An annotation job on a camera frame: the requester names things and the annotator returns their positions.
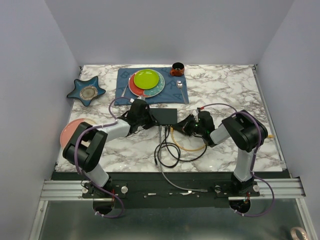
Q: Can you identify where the grey ethernet cable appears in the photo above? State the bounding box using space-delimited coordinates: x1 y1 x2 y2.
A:
154 126 209 193

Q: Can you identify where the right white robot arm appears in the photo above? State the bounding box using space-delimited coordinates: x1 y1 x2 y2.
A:
172 110 268 196

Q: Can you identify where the red and teal plate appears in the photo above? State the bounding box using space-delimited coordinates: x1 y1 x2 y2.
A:
128 71 166 98

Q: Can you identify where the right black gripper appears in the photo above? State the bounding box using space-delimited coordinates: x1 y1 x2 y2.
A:
172 113 206 136

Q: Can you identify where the blue cloth placemat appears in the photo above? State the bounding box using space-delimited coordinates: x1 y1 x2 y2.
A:
115 67 189 105

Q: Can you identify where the pink ring object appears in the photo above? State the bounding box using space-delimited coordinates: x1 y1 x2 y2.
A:
290 226 309 240

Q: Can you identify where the pink and cream plate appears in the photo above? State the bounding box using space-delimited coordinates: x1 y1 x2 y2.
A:
59 118 96 149

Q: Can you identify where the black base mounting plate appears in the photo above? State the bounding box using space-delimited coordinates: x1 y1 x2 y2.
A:
81 172 261 210

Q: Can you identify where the brown ceramic mug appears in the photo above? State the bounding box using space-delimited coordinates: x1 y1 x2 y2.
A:
169 62 185 77

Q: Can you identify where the aluminium rail frame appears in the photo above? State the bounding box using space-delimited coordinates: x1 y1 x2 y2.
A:
29 178 318 240

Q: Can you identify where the silver spoon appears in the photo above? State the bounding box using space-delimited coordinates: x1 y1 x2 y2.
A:
176 80 189 104

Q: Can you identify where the lime green plate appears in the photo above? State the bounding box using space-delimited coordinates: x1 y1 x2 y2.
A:
133 69 160 90

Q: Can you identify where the blue star shaped dish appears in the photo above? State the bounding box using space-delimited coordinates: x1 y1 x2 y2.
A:
66 76 106 107

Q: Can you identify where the silver fork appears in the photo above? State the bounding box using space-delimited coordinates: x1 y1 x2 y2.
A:
121 75 132 97

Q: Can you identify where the black power cable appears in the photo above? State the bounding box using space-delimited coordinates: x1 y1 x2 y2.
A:
153 124 208 168

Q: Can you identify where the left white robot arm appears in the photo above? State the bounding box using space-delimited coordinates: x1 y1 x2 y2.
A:
62 99 158 198

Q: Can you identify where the black network switch box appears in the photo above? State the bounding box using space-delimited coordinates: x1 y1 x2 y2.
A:
150 108 178 126

